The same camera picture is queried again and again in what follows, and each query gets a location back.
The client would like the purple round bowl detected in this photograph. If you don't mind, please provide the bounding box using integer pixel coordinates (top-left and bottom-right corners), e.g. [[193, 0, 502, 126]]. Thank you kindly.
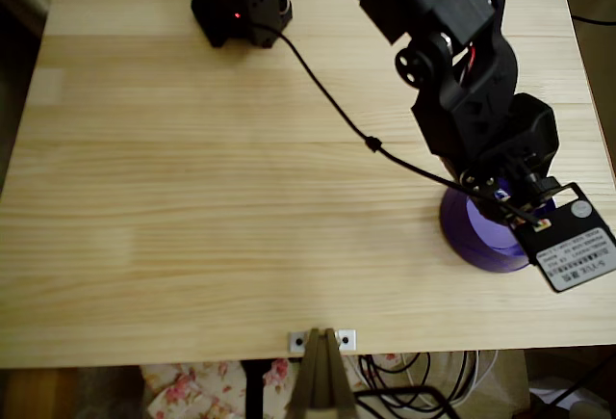
[[439, 182, 535, 275]]

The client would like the floral fabric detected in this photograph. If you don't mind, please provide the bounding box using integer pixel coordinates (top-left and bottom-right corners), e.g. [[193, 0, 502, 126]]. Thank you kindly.
[[141, 354, 410, 419]]

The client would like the black camera cable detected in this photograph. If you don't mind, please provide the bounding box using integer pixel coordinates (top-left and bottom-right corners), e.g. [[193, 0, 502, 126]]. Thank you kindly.
[[240, 21, 543, 227]]

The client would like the white cable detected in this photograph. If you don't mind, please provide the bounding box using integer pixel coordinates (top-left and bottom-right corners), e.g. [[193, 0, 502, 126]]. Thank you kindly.
[[403, 351, 500, 406]]

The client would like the black wire frame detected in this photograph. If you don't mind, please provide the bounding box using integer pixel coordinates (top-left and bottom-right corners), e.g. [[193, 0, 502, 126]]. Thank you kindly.
[[353, 386, 461, 419]]

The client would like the silver metal bracket plate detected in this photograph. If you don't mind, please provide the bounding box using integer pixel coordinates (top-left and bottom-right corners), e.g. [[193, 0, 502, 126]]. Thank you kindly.
[[287, 328, 358, 354]]

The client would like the tan camera stand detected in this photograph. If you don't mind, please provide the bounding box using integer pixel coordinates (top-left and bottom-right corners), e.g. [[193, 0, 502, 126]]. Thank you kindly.
[[287, 326, 358, 419]]

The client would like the black post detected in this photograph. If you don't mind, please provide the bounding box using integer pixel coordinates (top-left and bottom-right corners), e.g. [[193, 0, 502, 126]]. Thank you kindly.
[[240, 359, 276, 419]]

